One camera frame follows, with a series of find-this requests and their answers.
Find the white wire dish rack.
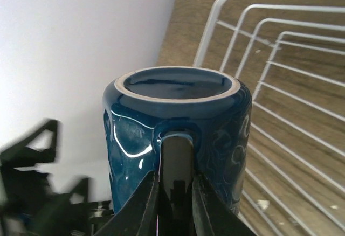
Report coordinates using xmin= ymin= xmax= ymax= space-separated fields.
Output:
xmin=194 ymin=0 xmax=344 ymax=235

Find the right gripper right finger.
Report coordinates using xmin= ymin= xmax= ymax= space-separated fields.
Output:
xmin=191 ymin=174 xmax=255 ymax=236

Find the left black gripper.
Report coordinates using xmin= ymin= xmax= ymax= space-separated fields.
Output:
xmin=1 ymin=119 xmax=113 ymax=235

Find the dark blue ceramic mug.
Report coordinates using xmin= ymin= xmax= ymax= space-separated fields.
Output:
xmin=102 ymin=65 xmax=253 ymax=236

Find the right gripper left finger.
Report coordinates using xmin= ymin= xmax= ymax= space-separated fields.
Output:
xmin=96 ymin=171 xmax=159 ymax=236

